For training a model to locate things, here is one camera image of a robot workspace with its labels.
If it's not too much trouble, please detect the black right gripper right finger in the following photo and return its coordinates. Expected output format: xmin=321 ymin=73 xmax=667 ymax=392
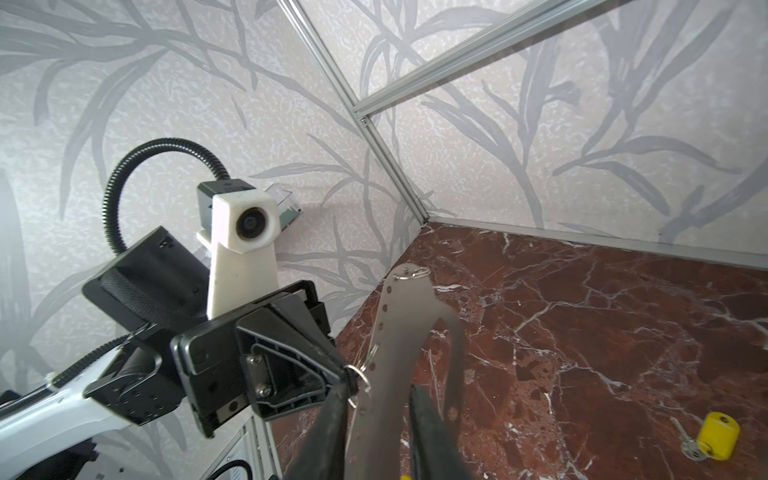
xmin=409 ymin=385 xmax=471 ymax=480

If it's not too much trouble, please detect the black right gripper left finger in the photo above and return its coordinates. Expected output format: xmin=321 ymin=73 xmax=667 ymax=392
xmin=283 ymin=383 xmax=350 ymax=480

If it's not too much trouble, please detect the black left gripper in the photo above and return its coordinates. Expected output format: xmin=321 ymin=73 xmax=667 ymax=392
xmin=170 ymin=280 xmax=359 ymax=438

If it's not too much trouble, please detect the silver metal key holder plate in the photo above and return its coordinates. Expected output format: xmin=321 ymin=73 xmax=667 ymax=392
xmin=344 ymin=263 xmax=465 ymax=479

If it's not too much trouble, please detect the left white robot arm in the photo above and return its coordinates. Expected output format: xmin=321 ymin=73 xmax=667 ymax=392
xmin=1 ymin=223 xmax=357 ymax=479

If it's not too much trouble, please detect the small silver key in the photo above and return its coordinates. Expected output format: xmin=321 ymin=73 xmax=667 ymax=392
xmin=670 ymin=417 xmax=708 ymax=462

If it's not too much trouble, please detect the yellow key tag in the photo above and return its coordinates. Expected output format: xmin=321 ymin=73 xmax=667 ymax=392
xmin=696 ymin=412 xmax=741 ymax=461

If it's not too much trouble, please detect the clear plastic wall tray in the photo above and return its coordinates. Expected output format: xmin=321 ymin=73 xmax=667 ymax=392
xmin=266 ymin=184 xmax=302 ymax=231

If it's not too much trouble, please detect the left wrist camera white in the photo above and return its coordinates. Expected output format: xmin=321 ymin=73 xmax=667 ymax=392
xmin=197 ymin=179 xmax=281 ymax=320

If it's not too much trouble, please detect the left black corrugated cable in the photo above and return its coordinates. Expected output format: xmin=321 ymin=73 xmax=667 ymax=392
xmin=101 ymin=137 xmax=232 ymax=256

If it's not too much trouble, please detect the aluminium cage frame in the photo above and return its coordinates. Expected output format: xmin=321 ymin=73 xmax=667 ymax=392
xmin=281 ymin=1 xmax=767 ymax=268

